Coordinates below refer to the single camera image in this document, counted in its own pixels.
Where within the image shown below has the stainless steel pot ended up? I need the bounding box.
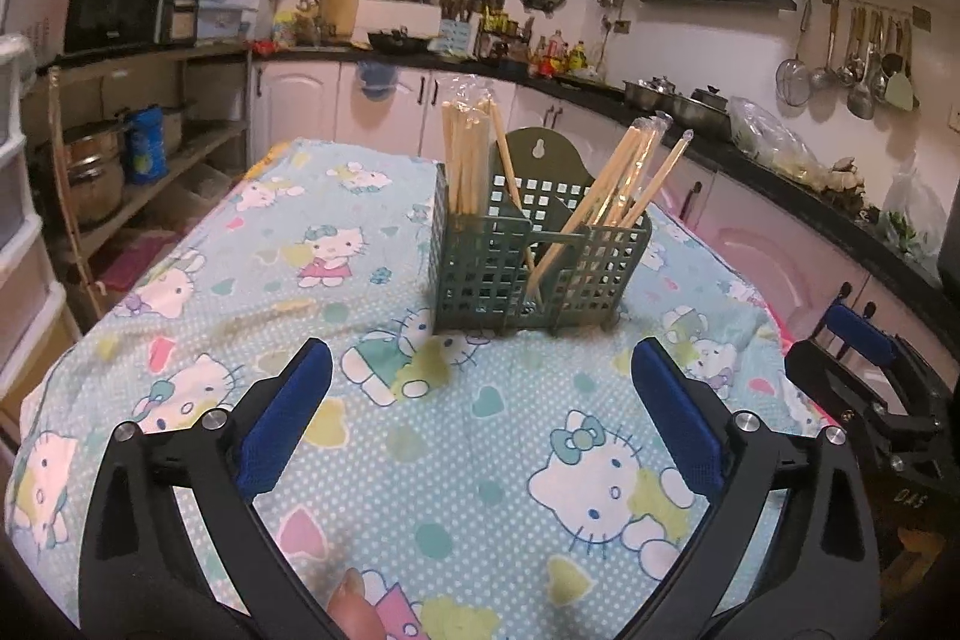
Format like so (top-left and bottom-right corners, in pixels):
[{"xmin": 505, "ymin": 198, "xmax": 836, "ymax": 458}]
[{"xmin": 670, "ymin": 86, "xmax": 732, "ymax": 143}]

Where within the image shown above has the person's left hand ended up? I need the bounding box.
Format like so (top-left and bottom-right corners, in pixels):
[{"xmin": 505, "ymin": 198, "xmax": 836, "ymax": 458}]
[{"xmin": 327, "ymin": 569, "xmax": 386, "ymax": 640}]

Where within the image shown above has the Hello Kitty blue tablecloth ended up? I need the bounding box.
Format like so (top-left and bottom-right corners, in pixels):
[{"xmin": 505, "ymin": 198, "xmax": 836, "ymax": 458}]
[{"xmin": 3, "ymin": 142, "xmax": 823, "ymax": 638}]

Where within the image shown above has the blue canister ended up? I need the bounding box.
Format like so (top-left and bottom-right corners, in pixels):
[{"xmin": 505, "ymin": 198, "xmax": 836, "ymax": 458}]
[{"xmin": 125, "ymin": 106, "xmax": 167, "ymax": 185}]

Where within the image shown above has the white plastic drawer unit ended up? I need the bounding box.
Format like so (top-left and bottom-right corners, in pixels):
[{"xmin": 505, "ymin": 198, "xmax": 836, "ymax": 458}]
[{"xmin": 2, "ymin": 34, "xmax": 67, "ymax": 398}]

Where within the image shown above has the steel stockpot on shelf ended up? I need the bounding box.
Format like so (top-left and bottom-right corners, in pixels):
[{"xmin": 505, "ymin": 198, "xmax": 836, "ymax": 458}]
[{"xmin": 64, "ymin": 120, "xmax": 125, "ymax": 229}]

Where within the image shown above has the blue knife block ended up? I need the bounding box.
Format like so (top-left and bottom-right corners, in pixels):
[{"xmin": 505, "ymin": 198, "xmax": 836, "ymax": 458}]
[{"xmin": 436, "ymin": 19, "xmax": 478, "ymax": 58}]

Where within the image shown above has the black wok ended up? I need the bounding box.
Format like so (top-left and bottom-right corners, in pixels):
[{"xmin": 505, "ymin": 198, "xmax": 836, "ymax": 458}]
[{"xmin": 368, "ymin": 28, "xmax": 433, "ymax": 57}]

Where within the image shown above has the ginger root pile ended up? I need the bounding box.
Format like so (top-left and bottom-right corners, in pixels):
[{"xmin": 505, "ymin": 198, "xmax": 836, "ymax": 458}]
[{"xmin": 822, "ymin": 156, "xmax": 866, "ymax": 214}]

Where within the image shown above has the light green spatula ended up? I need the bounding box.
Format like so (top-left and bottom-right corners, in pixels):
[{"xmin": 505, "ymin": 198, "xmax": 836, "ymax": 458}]
[{"xmin": 883, "ymin": 17, "xmax": 918, "ymax": 114}]

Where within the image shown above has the clear plastic bag of food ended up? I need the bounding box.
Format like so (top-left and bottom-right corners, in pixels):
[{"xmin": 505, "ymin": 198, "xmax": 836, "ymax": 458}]
[{"xmin": 727, "ymin": 96, "xmax": 827, "ymax": 188}]

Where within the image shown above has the blue plastic dish tub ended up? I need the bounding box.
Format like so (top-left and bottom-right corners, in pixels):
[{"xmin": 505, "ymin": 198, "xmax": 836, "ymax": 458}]
[{"xmin": 195, "ymin": 0, "xmax": 254, "ymax": 42}]

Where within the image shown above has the person's right hand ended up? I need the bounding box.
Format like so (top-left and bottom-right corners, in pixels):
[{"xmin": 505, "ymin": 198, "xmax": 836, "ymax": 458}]
[{"xmin": 898, "ymin": 526, "xmax": 947, "ymax": 583}]

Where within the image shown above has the white plastic bag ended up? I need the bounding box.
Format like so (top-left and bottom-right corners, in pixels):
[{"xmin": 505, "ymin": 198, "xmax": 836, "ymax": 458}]
[{"xmin": 878, "ymin": 156, "xmax": 947, "ymax": 265}]

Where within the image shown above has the wooden shelf rack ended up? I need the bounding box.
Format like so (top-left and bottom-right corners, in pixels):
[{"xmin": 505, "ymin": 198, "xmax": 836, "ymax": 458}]
[{"xmin": 21, "ymin": 44, "xmax": 251, "ymax": 326}]

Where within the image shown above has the green plastic utensil holder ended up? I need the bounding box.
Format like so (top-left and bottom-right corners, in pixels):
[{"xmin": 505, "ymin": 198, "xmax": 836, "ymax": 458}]
[{"xmin": 430, "ymin": 127, "xmax": 652, "ymax": 335}]

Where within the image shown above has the hanging steel ladle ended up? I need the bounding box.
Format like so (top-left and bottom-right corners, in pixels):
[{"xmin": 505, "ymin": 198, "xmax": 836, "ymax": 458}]
[{"xmin": 848, "ymin": 7, "xmax": 877, "ymax": 120}]

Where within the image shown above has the hanging wire strainer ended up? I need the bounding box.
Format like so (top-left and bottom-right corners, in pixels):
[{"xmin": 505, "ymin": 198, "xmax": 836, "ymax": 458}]
[{"xmin": 775, "ymin": 0, "xmax": 812, "ymax": 109}]

